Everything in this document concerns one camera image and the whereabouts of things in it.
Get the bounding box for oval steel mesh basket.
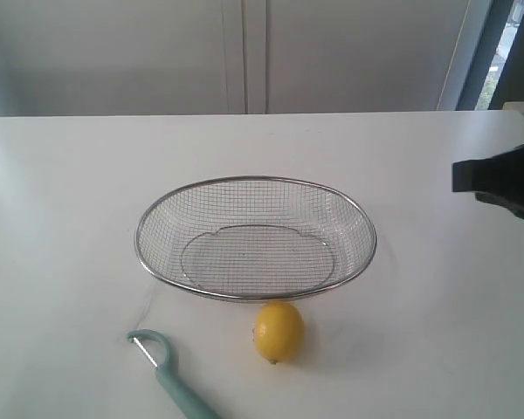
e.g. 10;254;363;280
134;175;377;302

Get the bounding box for white cabinet doors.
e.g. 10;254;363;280
0;1;478;116

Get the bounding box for teal handled peeler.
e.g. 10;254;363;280
127;329;221;419

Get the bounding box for yellow lemon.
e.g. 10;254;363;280
253;301;305;365

